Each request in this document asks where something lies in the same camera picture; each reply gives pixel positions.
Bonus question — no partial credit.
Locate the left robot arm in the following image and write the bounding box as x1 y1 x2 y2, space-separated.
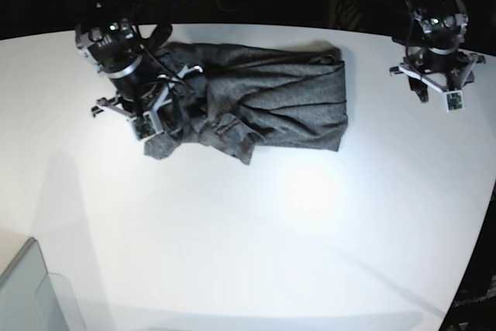
390 0 486 112

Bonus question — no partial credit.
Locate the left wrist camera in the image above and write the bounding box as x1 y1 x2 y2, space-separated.
443 90 464 112

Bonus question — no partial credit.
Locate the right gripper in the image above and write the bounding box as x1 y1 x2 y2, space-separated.
91 57 204 139

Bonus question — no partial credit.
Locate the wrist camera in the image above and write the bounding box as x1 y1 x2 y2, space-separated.
129 115 156 141
443 90 464 112

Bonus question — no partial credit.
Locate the grey t-shirt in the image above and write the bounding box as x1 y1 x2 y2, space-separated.
144 42 348 164

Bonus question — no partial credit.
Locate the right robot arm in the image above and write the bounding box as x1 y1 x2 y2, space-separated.
74 0 202 140

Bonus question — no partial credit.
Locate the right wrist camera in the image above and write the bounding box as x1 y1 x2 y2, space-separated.
129 115 156 141

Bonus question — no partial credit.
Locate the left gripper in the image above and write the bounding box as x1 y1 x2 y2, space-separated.
389 47 486 103

